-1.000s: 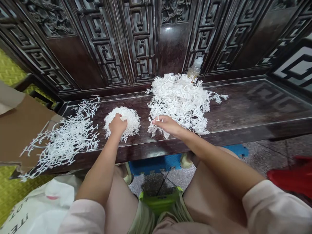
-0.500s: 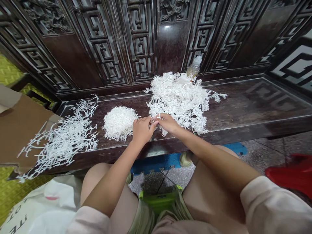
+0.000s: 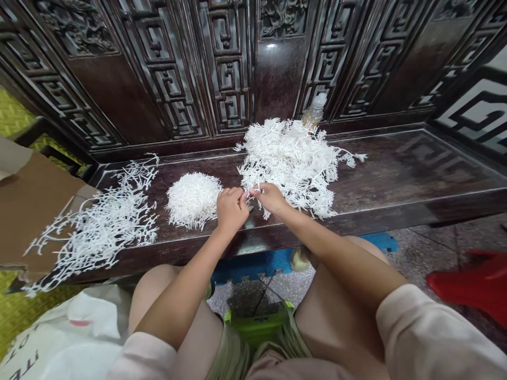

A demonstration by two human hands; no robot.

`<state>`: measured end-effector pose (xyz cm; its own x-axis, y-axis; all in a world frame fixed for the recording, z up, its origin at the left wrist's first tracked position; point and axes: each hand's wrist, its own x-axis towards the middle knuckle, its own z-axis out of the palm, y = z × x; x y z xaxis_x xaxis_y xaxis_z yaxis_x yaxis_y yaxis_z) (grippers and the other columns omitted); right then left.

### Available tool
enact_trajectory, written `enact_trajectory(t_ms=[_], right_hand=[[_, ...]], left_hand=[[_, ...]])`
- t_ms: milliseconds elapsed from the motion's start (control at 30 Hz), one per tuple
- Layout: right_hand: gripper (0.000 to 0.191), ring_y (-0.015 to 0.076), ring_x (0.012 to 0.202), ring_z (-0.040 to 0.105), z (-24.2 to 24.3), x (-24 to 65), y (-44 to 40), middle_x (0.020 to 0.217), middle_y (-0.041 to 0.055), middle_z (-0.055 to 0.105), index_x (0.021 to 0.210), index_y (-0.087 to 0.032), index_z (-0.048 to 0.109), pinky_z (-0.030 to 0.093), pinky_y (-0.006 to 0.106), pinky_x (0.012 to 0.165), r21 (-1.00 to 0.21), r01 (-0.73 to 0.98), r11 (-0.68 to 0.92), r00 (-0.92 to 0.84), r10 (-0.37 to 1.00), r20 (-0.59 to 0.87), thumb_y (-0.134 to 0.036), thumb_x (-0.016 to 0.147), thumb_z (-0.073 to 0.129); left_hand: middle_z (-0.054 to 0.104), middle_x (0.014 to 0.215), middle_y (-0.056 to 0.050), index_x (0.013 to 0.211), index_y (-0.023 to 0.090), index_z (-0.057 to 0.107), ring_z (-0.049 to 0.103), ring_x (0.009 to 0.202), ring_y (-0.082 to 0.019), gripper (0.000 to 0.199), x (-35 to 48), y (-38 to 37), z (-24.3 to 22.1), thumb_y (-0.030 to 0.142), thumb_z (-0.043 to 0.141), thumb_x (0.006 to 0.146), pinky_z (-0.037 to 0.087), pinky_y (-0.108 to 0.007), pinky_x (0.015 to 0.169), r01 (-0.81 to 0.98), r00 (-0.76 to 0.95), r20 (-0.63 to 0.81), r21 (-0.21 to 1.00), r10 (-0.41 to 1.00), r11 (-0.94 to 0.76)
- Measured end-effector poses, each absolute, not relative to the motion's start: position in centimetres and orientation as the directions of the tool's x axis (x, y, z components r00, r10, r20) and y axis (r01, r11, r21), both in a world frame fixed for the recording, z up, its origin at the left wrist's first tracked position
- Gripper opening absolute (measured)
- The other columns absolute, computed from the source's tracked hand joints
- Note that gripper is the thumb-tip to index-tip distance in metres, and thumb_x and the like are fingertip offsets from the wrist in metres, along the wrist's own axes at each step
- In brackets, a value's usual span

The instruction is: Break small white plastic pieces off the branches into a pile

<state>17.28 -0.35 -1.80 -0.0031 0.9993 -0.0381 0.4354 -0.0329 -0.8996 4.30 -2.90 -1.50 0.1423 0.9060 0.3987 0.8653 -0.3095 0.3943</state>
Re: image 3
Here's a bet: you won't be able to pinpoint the green plastic stool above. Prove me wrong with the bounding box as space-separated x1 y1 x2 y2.
223 300 297 352

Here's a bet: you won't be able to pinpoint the yellow-green woven mat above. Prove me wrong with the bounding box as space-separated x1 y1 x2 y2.
0 86 96 349

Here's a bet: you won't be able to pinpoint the clear plastic bottle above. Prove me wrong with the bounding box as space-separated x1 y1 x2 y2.
302 92 329 130

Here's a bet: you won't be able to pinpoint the person's body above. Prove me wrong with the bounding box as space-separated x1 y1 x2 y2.
245 348 381 380

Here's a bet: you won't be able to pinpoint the dark carved wooden bench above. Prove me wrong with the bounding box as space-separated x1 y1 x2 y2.
0 0 507 296

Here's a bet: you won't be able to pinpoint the person's legs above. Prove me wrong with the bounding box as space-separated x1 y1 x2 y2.
128 235 401 380

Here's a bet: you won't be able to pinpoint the person's left hand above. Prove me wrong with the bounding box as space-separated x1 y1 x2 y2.
215 186 251 235

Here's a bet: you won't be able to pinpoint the heap of small white pieces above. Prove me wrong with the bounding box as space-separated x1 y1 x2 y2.
166 172 225 231

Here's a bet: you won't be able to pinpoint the large pile of white sprues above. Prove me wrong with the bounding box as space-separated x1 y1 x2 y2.
236 118 368 221

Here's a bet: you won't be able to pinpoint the brown cardboard box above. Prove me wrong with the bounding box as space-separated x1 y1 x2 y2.
0 136 100 282

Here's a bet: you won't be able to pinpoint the white plastic sprue strip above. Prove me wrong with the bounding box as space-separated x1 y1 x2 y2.
246 180 274 221

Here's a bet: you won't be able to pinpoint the spread of empty white frames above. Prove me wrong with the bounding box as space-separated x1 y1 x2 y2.
23 152 161 298

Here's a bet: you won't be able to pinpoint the blue foam floor mat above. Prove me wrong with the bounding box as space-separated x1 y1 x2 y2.
209 232 398 287

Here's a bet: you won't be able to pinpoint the person's right hand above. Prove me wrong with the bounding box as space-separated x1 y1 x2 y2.
248 182 295 221

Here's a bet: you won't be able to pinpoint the red plastic stool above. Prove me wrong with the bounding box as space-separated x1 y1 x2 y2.
426 249 507 330

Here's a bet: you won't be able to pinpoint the white plastic bag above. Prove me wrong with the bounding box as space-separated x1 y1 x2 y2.
0 283 136 380

